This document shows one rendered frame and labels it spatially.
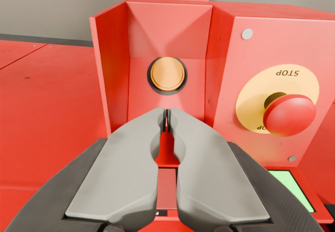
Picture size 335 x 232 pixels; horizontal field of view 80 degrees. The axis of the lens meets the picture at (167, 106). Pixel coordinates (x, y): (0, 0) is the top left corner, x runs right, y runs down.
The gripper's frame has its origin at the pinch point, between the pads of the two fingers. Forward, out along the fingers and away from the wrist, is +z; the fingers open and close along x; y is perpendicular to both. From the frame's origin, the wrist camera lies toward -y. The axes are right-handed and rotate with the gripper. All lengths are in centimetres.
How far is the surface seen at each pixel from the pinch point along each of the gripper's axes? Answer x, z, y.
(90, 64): -25, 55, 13
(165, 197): 0.3, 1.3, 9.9
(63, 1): -43, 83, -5
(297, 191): 13.3, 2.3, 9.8
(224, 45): 4.6, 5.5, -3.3
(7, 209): -19.3, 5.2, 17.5
